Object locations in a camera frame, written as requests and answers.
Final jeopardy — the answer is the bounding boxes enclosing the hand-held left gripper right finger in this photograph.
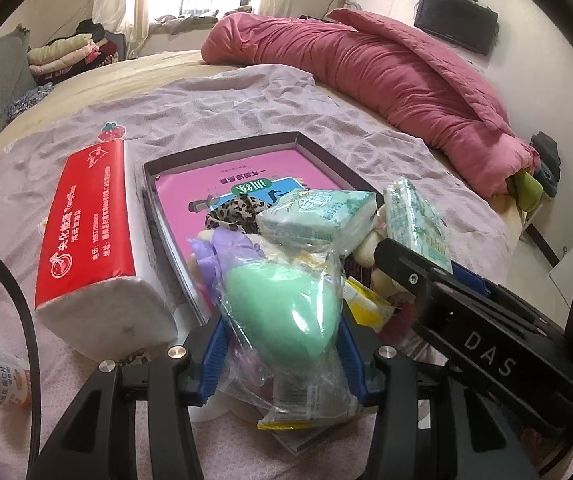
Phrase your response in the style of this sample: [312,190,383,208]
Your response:
[339,310,540,480]

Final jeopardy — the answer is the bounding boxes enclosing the yellow snack packet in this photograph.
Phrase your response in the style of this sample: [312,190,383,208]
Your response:
[344,277,396,335]

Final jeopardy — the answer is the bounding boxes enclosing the green cloth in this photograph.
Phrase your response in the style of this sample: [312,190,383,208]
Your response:
[507,170,542,213]

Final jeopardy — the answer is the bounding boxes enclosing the pink quilt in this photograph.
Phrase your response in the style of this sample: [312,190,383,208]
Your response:
[201,8,540,198]

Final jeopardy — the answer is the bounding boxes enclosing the blue patterned cloth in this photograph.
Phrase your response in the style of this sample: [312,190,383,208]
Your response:
[6,82,54,120]

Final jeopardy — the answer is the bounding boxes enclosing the clothes on window sill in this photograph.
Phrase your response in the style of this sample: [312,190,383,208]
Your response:
[149,6,254,36]

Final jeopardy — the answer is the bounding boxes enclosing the bed with beige sheet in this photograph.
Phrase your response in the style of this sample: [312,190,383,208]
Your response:
[0,50,527,261]

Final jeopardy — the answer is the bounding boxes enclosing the black wall television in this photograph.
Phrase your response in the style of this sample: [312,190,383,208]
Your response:
[414,0,499,57]

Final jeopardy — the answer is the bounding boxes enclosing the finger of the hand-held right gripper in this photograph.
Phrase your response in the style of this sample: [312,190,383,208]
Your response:
[374,239,573,441]
[449,260,573,386]

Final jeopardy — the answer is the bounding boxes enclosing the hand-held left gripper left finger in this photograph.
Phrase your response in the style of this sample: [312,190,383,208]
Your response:
[26,317,230,480]

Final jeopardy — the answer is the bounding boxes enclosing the beige teddy bear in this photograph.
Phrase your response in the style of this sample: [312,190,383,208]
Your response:
[354,210,407,311]

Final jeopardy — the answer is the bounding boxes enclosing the small green tissue pack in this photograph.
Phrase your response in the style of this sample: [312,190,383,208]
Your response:
[256,189,378,256]
[384,177,455,273]

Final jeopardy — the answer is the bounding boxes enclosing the leopard print scrunchie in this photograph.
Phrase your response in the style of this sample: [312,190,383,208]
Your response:
[204,195,277,233]

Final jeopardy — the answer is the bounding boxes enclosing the red tissue pack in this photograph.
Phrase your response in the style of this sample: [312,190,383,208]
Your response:
[34,140,180,363]

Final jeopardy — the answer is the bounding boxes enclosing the green sponge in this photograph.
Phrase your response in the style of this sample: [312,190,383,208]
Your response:
[214,245,362,433]

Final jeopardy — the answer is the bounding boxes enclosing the stack of folded clothes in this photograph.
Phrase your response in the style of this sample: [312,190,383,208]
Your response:
[27,33,100,73]

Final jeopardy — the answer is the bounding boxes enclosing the black cable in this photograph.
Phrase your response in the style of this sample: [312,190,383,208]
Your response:
[0,232,42,461]

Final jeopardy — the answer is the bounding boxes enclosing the dark blue garment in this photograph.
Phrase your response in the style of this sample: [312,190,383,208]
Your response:
[531,131,562,196]

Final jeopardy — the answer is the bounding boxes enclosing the pink book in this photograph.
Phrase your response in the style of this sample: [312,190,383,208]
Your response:
[155,149,357,311]

